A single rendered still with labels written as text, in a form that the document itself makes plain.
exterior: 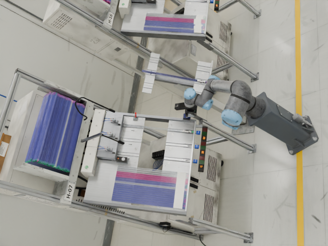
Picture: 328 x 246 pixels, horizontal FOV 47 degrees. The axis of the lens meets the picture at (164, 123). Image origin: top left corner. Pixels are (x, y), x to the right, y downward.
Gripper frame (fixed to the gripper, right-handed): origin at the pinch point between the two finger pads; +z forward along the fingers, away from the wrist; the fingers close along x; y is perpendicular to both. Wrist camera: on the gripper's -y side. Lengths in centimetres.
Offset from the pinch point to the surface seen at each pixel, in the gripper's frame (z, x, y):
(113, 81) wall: 167, 118, -108
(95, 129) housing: -2, -19, -64
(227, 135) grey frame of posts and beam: 31.7, 0.2, 32.1
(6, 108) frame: -41, -26, -112
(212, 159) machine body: 66, -9, 23
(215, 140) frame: 44, 0, 24
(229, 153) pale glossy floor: 75, 2, 38
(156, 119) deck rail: 6.6, -2.5, -22.3
